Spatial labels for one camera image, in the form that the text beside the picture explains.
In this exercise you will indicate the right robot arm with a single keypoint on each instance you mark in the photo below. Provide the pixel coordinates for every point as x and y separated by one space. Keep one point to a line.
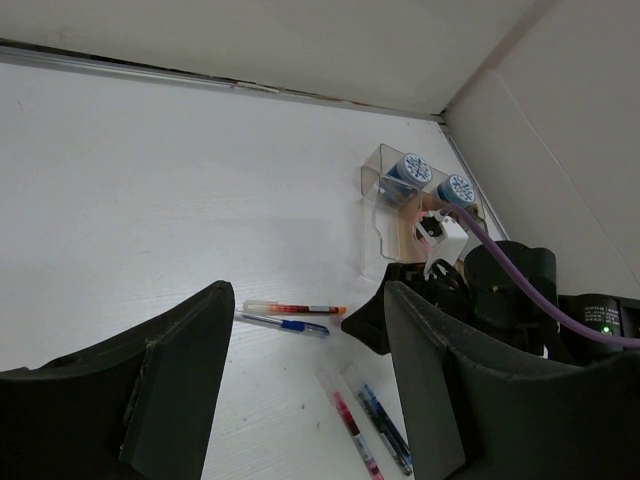
613 320

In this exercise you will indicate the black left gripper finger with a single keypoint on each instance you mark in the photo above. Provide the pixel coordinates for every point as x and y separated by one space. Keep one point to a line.
139 405

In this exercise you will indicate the clear acrylic desk organizer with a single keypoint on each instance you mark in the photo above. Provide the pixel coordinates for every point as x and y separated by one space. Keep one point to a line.
389 211

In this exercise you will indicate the aluminium rail right side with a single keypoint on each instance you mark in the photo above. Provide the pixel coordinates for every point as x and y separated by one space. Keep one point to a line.
457 164

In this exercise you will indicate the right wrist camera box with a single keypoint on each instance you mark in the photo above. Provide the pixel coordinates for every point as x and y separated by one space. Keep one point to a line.
449 245

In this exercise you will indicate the aluminium rail back edge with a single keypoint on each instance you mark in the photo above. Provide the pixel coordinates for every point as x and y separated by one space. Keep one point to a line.
31 55

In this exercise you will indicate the dark blue gel pen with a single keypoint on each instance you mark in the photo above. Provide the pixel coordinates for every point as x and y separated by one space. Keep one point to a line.
394 442

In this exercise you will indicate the blue jar with splash label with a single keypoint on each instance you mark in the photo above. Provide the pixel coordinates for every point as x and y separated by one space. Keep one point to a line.
412 170

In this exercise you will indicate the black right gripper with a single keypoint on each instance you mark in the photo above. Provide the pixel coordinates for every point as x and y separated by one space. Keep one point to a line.
475 407

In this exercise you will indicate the blue ballpoint pen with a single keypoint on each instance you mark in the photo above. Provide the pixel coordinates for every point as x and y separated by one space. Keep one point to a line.
288 325

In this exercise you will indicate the red gel pen orange tip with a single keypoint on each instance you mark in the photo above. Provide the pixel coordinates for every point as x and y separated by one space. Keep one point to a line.
275 308

